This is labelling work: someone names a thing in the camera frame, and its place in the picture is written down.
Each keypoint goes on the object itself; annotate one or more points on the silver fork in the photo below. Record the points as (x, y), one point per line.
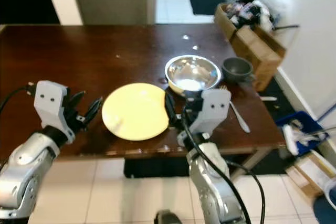
(223, 87)

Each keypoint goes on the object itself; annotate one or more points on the cardboard box with clutter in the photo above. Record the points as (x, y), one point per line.
(257, 45)

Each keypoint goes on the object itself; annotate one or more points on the blue plastic bin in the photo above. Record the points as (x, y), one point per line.
(300, 129)

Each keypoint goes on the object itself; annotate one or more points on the dark floor mat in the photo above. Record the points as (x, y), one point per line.
(215, 2)

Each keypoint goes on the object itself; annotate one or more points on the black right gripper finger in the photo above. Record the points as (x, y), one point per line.
(172, 111)
(190, 102)

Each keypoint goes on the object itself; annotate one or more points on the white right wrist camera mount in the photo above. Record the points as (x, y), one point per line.
(215, 109)

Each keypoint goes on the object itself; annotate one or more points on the yellow round plate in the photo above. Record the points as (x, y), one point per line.
(135, 112)

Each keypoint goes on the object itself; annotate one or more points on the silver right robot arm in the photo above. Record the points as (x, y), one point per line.
(215, 182)

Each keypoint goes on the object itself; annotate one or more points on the blue bucket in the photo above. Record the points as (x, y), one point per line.
(326, 203)

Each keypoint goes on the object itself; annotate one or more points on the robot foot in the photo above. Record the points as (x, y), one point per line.
(170, 217)

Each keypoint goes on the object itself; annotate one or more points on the dark grey cup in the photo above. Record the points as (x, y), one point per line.
(237, 69)

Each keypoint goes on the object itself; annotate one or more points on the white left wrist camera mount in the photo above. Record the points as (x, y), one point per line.
(50, 100)

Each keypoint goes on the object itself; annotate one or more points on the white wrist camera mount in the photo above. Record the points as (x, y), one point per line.
(215, 109)
(50, 100)

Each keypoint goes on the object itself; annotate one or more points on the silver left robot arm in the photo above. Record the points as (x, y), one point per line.
(26, 163)

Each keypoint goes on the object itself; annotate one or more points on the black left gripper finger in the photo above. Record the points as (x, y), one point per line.
(93, 108)
(76, 100)

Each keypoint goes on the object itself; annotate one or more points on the shiny steel bowl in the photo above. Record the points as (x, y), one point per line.
(192, 73)

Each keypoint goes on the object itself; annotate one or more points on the white plastic spoon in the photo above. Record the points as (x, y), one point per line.
(240, 118)

